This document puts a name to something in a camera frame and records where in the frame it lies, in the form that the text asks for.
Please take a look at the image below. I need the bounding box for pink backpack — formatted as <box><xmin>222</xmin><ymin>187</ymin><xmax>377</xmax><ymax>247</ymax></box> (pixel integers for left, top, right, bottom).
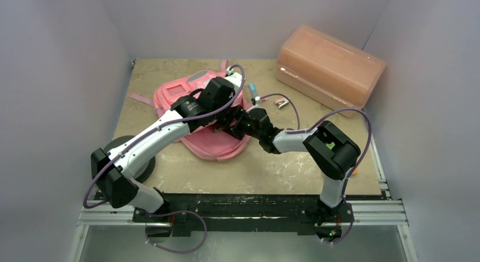
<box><xmin>129</xmin><ymin>59</ymin><xmax>250</xmax><ymax>161</ymax></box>

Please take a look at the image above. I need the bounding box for green book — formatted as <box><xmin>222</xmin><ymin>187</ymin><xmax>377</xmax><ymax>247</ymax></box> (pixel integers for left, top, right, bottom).
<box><xmin>210</xmin><ymin>123</ymin><xmax>225</xmax><ymax>133</ymax></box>

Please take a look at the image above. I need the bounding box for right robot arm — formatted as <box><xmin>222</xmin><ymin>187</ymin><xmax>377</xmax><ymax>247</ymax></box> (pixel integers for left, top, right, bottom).
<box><xmin>224</xmin><ymin>108</ymin><xmax>361</xmax><ymax>221</ymax></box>

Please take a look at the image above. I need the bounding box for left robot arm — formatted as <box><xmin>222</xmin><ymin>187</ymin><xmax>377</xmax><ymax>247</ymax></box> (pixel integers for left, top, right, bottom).
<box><xmin>83</xmin><ymin>72</ymin><xmax>246</xmax><ymax>222</ymax></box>

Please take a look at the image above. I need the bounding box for pink mini stapler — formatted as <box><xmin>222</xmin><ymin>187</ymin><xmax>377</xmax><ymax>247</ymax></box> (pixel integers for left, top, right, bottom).
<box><xmin>275</xmin><ymin>97</ymin><xmax>290</xmax><ymax>109</ymax></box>

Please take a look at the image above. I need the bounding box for blue highlighter pen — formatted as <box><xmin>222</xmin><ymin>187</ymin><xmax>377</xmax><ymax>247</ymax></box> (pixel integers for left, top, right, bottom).
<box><xmin>248</xmin><ymin>83</ymin><xmax>260</xmax><ymax>101</ymax></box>

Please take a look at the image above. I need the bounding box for orange plastic storage box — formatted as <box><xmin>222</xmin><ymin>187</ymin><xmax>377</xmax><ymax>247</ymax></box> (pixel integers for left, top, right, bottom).
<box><xmin>275</xmin><ymin>25</ymin><xmax>387</xmax><ymax>118</ymax></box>

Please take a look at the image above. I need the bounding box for grey tape roll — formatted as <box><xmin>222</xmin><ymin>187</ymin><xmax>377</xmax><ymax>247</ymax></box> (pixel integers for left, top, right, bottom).
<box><xmin>103</xmin><ymin>135</ymin><xmax>156</xmax><ymax>183</ymax></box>

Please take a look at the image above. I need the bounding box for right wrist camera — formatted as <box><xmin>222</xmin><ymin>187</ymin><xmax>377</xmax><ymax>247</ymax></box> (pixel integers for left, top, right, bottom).
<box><xmin>251</xmin><ymin>96</ymin><xmax>262</xmax><ymax>106</ymax></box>

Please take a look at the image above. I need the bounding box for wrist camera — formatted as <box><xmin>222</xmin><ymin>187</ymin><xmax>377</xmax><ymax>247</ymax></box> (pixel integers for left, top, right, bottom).
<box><xmin>251</xmin><ymin>96</ymin><xmax>262</xmax><ymax>106</ymax></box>
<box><xmin>225</xmin><ymin>67</ymin><xmax>245</xmax><ymax>92</ymax></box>

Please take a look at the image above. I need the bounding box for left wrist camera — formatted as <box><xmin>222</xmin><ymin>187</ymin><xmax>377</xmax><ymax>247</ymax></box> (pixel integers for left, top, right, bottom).
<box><xmin>225</xmin><ymin>67</ymin><xmax>245</xmax><ymax>92</ymax></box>

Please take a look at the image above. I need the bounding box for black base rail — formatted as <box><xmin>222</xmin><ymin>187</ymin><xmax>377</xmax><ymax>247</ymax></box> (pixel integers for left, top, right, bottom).
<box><xmin>76</xmin><ymin>192</ymin><xmax>409</xmax><ymax>239</ymax></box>

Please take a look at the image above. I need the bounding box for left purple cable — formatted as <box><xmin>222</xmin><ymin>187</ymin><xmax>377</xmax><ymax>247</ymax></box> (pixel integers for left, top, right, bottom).
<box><xmin>82</xmin><ymin>63</ymin><xmax>247</xmax><ymax>210</ymax></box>

